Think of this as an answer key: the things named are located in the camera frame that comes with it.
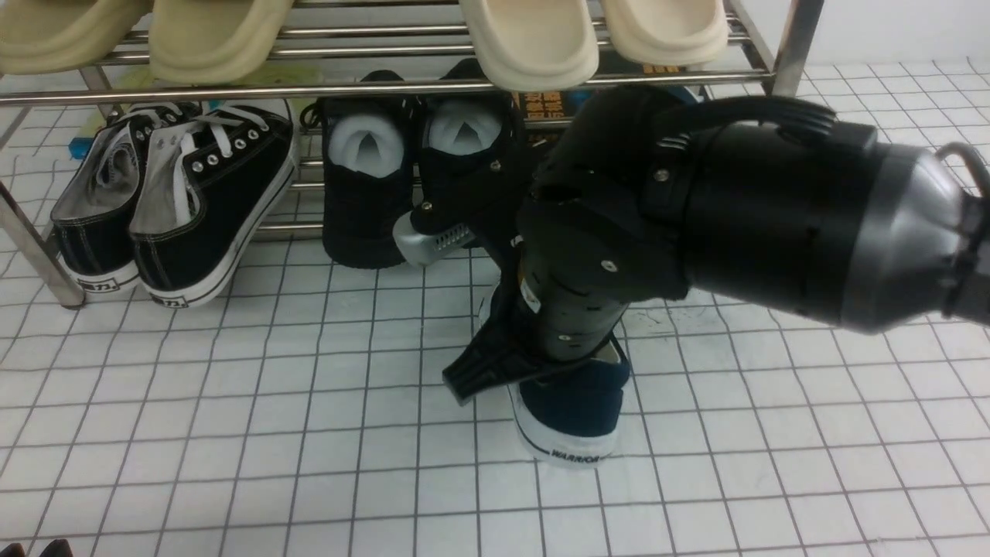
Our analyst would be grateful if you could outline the navy slip-on shoe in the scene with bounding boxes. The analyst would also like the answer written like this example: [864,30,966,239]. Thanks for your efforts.
[507,335,632,470]

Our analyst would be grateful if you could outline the black shoe right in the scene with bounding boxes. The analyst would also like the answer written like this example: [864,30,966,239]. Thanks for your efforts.
[416,89,541,224]

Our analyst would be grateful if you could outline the olive green slipper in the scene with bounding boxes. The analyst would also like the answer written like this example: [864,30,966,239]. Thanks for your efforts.
[1,1,153,75]
[148,1,294,85]

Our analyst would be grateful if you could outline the beige slipper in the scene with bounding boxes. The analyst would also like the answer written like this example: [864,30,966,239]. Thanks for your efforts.
[600,1,729,67]
[459,1,599,92]

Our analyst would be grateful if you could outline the black canvas sneaker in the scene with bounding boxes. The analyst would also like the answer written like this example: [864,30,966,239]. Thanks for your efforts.
[128,99,299,309]
[50,101,203,295]

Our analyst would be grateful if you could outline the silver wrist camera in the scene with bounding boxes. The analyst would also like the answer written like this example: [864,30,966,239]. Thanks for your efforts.
[392,210,475,268]

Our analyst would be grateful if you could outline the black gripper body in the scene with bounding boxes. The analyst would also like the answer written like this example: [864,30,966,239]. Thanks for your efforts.
[506,85,693,362]

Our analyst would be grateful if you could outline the black canvas sneaker right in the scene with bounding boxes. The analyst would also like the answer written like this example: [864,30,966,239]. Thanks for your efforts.
[128,99,299,309]

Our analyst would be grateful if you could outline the beige slipper far right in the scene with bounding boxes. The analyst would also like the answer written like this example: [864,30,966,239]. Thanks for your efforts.
[600,1,729,67]

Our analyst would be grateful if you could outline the black shoe left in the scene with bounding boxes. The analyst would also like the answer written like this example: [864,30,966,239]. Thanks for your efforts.
[299,93,423,269]

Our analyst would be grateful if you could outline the dark object bottom left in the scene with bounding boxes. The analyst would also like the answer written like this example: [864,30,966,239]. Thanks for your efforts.
[0,538,73,557]

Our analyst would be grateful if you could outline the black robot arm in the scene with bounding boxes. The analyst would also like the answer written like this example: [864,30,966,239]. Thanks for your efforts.
[434,85,988,403]

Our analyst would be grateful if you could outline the black shoe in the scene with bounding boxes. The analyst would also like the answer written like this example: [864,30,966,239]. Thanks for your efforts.
[299,93,423,269]
[416,89,541,224]

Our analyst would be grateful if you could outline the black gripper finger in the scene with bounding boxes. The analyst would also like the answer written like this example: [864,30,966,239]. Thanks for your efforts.
[442,290,612,405]

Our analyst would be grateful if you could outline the black canvas sneaker left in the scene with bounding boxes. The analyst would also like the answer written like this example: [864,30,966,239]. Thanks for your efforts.
[50,101,203,295]

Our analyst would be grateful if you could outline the metal shoe rack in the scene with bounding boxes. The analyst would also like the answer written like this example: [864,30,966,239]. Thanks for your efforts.
[2,1,824,309]

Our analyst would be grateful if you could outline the blue object behind rack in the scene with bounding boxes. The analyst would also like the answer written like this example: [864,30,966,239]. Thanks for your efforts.
[67,137,94,161]

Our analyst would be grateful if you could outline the olive green slipper far left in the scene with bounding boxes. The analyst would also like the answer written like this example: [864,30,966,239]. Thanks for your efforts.
[1,1,153,75]

